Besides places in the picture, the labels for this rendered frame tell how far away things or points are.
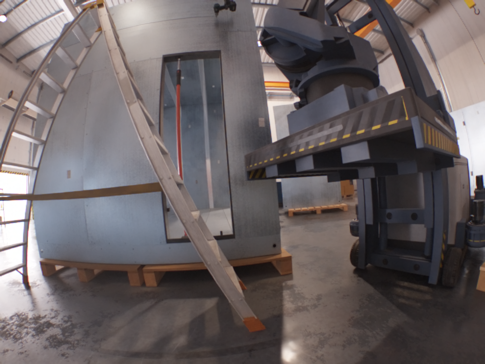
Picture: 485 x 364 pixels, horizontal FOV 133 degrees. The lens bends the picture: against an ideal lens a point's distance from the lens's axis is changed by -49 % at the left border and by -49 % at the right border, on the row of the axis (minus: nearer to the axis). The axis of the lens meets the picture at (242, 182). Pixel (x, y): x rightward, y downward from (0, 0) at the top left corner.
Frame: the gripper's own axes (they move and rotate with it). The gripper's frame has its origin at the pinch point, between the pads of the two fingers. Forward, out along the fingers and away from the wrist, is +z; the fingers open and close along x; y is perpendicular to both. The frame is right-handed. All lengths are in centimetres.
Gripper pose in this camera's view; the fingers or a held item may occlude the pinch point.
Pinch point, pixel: (225, 6)
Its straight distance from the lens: 247.6
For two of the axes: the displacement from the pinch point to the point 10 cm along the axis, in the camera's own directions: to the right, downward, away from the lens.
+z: -1.2, 0.5, 9.9
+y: 9.5, -2.9, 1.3
